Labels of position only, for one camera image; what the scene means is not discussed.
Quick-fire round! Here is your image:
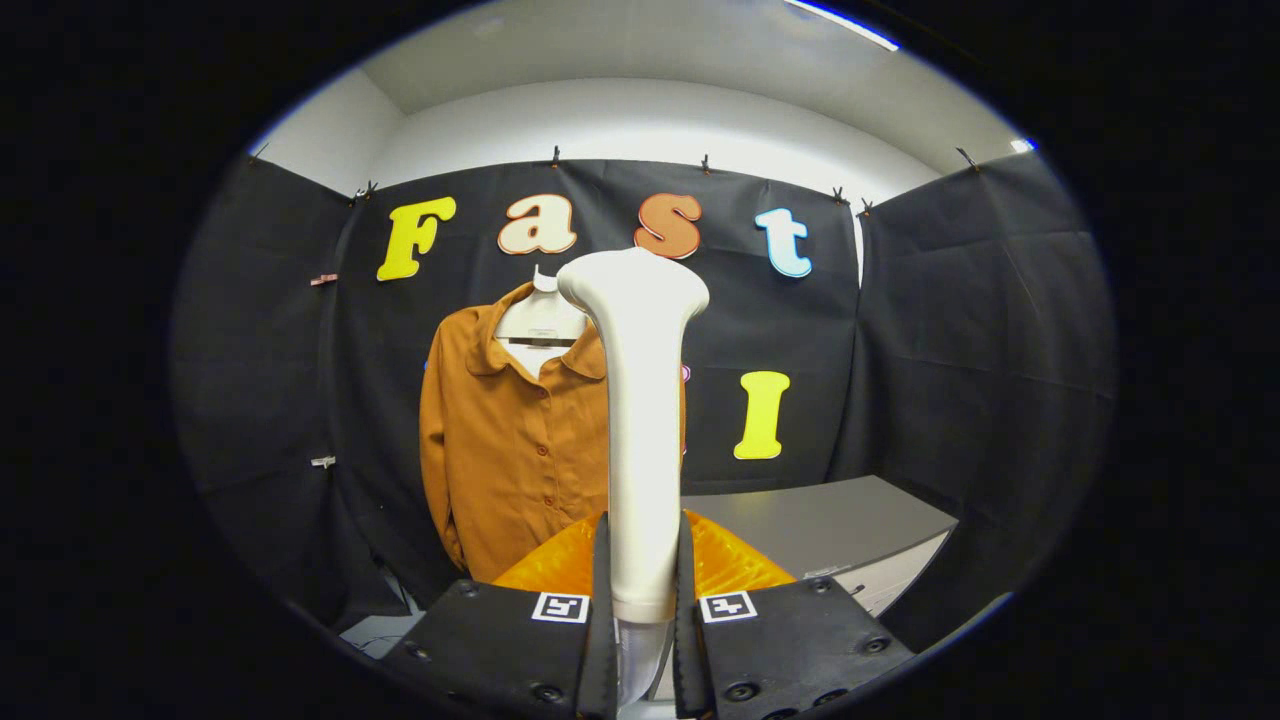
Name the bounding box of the white mannequin torso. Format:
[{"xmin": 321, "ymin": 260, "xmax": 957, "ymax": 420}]
[{"xmin": 494, "ymin": 265, "xmax": 593, "ymax": 380}]

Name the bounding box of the orange-brown button shirt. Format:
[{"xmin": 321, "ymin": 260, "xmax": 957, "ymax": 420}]
[{"xmin": 419, "ymin": 282, "xmax": 691, "ymax": 584}]

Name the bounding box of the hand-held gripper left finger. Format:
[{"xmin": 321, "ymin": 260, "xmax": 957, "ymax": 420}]
[{"xmin": 384, "ymin": 510, "xmax": 619, "ymax": 720}]

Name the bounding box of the black backdrop cloth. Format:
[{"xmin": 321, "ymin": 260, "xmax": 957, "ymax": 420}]
[{"xmin": 170, "ymin": 148, "xmax": 1116, "ymax": 656}]

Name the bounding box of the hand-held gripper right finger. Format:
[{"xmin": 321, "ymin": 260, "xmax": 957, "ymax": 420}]
[{"xmin": 672, "ymin": 508, "xmax": 917, "ymax": 720}]

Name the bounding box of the grey cabinet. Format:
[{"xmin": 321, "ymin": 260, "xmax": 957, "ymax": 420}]
[{"xmin": 648, "ymin": 475, "xmax": 959, "ymax": 703}]

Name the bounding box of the white garment steamer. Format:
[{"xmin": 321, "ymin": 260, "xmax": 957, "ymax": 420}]
[{"xmin": 557, "ymin": 248, "xmax": 711, "ymax": 624}]

